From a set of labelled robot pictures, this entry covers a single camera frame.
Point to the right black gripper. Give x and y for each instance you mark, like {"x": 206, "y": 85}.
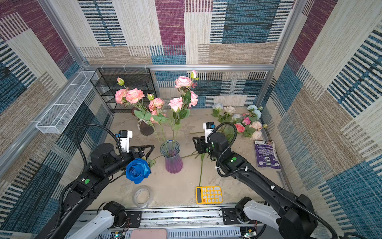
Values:
{"x": 200, "y": 143}

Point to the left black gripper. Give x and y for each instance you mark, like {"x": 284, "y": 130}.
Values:
{"x": 139, "y": 154}

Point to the blue rose stem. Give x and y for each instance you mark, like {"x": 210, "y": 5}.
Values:
{"x": 138, "y": 170}

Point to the dark red glass vase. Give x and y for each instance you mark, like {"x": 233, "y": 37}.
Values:
{"x": 143, "y": 127}

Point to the purple blue glass vase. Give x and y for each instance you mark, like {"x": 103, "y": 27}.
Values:
{"x": 171, "y": 151}

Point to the pink rose stem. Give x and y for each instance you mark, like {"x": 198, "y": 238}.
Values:
{"x": 158, "y": 117}
{"x": 133, "y": 97}
{"x": 181, "y": 106}

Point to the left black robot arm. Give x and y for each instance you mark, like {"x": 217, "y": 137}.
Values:
{"x": 79, "y": 194}

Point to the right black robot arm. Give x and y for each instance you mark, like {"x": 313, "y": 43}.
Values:
{"x": 293, "y": 216}

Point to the pile of artificial flowers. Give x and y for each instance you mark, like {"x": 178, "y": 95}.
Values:
{"x": 247, "y": 124}

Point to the clear tape roll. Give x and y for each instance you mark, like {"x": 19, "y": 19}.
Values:
{"x": 142, "y": 197}

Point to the yellow calculator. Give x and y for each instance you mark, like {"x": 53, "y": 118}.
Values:
{"x": 208, "y": 195}

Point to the purple packet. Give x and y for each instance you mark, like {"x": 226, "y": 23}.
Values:
{"x": 266, "y": 155}

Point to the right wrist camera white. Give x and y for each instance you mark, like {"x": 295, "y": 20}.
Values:
{"x": 208, "y": 128}

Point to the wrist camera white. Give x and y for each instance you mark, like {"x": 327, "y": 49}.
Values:
{"x": 208, "y": 128}
{"x": 124, "y": 137}

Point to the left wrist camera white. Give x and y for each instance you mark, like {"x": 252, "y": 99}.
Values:
{"x": 124, "y": 137}

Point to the white mesh wall basket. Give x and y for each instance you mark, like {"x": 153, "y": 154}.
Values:
{"x": 56, "y": 119}

